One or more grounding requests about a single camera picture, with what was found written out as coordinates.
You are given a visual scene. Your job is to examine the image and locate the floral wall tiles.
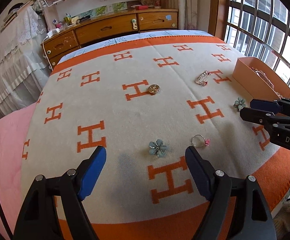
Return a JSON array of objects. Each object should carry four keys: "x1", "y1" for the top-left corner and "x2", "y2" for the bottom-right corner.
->
[{"x1": 81, "y1": 2, "x2": 128, "y2": 18}]

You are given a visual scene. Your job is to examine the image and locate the pink quilt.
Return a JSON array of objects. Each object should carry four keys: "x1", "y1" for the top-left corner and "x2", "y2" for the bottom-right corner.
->
[{"x1": 0, "y1": 102, "x2": 39, "y2": 240}]

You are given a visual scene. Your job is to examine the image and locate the orange and beige patterned blanket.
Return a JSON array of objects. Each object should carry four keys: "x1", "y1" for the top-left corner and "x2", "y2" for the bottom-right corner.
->
[{"x1": 22, "y1": 36, "x2": 290, "y2": 240}]

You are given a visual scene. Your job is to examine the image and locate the silver ring with pink stone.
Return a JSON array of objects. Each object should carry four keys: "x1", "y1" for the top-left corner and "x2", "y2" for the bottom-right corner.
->
[{"x1": 191, "y1": 134, "x2": 211, "y2": 148}]

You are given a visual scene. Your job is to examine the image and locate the white lace piano cover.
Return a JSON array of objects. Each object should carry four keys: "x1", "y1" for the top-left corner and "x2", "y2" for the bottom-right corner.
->
[{"x1": 0, "y1": 4, "x2": 51, "y2": 122}]

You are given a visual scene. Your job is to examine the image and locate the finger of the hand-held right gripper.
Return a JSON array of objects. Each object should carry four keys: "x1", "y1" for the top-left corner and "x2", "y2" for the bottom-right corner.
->
[
  {"x1": 250, "y1": 98, "x2": 290, "y2": 117},
  {"x1": 240, "y1": 107, "x2": 290, "y2": 130}
]

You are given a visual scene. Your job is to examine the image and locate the stack of books on piano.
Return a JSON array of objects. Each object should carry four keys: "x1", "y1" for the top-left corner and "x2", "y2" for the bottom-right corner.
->
[{"x1": 0, "y1": 2, "x2": 39, "y2": 32}]

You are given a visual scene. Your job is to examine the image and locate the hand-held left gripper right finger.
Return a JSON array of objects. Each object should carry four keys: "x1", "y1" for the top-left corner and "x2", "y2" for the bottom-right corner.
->
[{"x1": 185, "y1": 146, "x2": 278, "y2": 240}]

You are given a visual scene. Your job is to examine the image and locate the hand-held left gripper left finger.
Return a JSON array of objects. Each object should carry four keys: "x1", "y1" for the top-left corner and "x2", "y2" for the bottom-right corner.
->
[{"x1": 13, "y1": 145, "x2": 107, "y2": 240}]

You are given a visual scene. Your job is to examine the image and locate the metal window grille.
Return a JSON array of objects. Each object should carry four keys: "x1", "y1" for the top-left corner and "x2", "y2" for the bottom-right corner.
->
[{"x1": 224, "y1": 0, "x2": 290, "y2": 98}]

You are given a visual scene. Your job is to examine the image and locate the wooden desk with drawers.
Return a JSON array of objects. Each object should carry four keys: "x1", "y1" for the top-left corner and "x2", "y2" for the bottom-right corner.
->
[{"x1": 43, "y1": 9, "x2": 179, "y2": 67}]

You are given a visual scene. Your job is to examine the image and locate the white cable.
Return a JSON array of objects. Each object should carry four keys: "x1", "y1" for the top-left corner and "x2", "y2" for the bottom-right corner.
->
[{"x1": 42, "y1": 35, "x2": 54, "y2": 70}]

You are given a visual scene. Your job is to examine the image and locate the pale curtain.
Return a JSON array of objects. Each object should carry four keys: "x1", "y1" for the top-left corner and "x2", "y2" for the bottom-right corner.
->
[{"x1": 166, "y1": 0, "x2": 212, "y2": 30}]

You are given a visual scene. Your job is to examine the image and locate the blue flower earring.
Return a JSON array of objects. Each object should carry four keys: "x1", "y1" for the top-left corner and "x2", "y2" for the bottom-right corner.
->
[
  {"x1": 149, "y1": 139, "x2": 169, "y2": 158},
  {"x1": 234, "y1": 97, "x2": 247, "y2": 112}
]

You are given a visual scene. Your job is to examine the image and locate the orange cardboard box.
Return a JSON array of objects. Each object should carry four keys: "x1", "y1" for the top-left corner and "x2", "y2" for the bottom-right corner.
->
[{"x1": 232, "y1": 57, "x2": 290, "y2": 100}]

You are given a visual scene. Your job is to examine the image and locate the round gold brooch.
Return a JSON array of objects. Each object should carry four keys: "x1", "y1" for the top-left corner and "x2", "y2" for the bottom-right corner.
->
[{"x1": 148, "y1": 84, "x2": 162, "y2": 95}]

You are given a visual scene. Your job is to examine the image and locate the wooden window frame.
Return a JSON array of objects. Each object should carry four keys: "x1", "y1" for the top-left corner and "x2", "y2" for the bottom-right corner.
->
[{"x1": 208, "y1": 0, "x2": 232, "y2": 40}]

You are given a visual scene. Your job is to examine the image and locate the silver pin brooch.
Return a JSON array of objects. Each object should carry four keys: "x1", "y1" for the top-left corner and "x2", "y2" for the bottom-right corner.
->
[{"x1": 195, "y1": 70, "x2": 211, "y2": 86}]

